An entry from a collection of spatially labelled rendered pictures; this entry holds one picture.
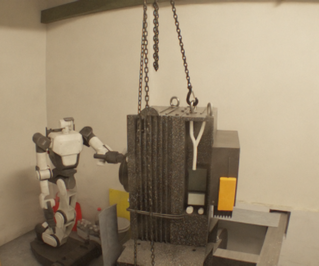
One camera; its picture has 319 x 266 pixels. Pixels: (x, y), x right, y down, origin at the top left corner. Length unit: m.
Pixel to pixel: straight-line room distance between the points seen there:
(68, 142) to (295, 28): 2.05
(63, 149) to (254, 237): 1.85
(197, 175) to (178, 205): 0.19
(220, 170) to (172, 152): 0.26
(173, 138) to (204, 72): 1.26
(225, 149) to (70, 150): 1.39
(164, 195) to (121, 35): 1.82
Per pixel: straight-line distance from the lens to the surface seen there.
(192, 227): 1.61
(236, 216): 2.56
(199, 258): 1.58
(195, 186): 1.55
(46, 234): 3.00
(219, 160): 1.38
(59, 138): 2.37
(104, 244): 1.81
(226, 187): 1.39
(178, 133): 1.45
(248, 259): 2.02
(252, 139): 2.57
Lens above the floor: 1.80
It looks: 11 degrees down
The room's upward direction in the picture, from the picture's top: straight up
